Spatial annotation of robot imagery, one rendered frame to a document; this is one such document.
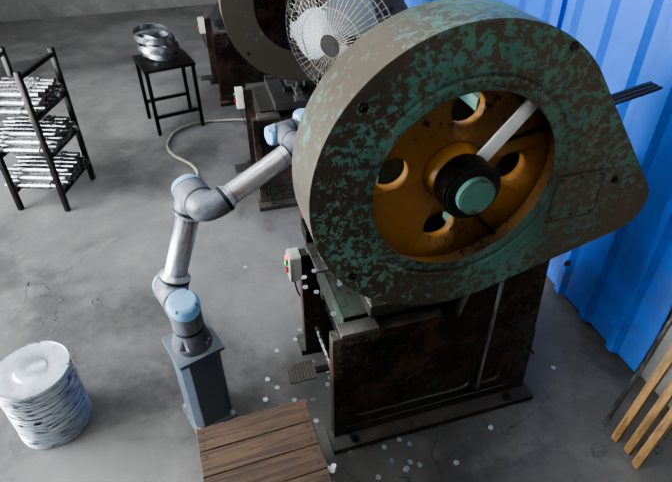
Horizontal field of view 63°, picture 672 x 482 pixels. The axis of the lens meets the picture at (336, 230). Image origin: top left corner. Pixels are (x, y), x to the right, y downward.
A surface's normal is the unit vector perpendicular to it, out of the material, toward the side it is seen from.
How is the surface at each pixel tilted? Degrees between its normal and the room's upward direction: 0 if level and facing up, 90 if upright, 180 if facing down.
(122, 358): 0
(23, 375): 0
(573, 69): 90
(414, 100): 90
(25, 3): 90
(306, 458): 0
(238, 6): 90
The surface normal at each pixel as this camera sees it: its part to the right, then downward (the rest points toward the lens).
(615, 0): -0.35, 0.57
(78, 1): 0.29, 0.58
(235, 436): -0.01, -0.79
